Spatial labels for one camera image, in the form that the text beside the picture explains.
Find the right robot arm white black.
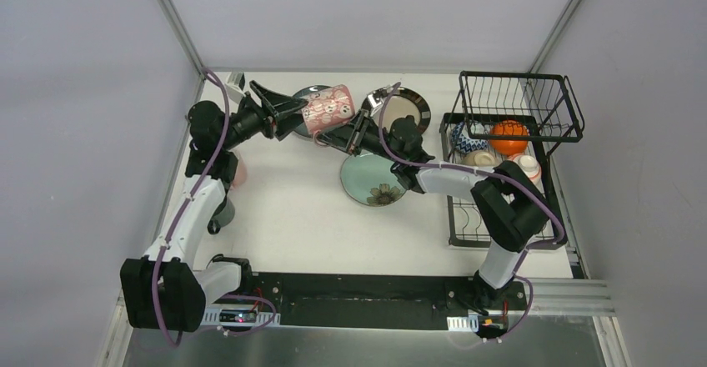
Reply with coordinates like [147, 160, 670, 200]
[314, 113, 563, 309]

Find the pink cup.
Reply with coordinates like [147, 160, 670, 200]
[231, 153, 248, 189]

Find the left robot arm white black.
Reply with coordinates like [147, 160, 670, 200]
[120, 81, 307, 332]

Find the dark red cup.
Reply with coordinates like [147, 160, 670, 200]
[301, 84, 356, 147]

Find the teal flower plate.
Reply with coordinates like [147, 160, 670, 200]
[339, 153, 407, 208]

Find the dark green mug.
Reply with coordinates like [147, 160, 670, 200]
[207, 197, 235, 235]

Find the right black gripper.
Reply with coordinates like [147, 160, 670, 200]
[318, 108, 404, 163]

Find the black wire dish rack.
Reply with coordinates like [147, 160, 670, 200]
[440, 71, 585, 217]

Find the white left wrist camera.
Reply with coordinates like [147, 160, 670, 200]
[224, 71, 246, 104]

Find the black striped rim plate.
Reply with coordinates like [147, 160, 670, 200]
[360, 87, 431, 133]

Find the orange bowl white inside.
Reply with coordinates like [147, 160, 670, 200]
[489, 120, 529, 156]

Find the plain white bowl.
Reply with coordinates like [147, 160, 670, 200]
[461, 150, 500, 168]

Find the orange floral pattern bowl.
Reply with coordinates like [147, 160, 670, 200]
[509, 153, 542, 187]

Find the dark blue plate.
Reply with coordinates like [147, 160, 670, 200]
[294, 85, 337, 138]

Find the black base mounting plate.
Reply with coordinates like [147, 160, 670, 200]
[200, 271, 529, 333]

